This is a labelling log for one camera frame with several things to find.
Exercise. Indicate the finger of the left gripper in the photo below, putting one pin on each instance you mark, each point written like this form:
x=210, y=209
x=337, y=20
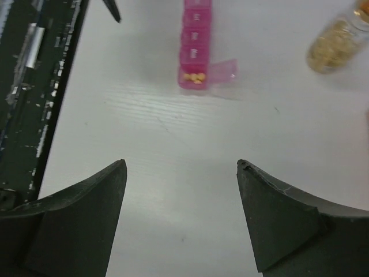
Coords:
x=113, y=9

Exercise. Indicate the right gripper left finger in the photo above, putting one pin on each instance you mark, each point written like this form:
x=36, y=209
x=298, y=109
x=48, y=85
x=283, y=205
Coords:
x=68, y=233

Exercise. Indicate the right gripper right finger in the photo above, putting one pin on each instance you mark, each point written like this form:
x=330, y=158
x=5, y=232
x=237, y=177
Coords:
x=294, y=233

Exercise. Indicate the pink pill organizer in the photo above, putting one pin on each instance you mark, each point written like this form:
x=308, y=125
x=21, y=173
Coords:
x=195, y=46

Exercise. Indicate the orange pills in organizer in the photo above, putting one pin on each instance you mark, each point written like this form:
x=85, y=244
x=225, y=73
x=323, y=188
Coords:
x=195, y=78

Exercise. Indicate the amber pill bottle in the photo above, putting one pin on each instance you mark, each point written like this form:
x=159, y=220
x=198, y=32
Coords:
x=340, y=40

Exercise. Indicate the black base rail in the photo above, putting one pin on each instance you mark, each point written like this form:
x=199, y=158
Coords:
x=38, y=44

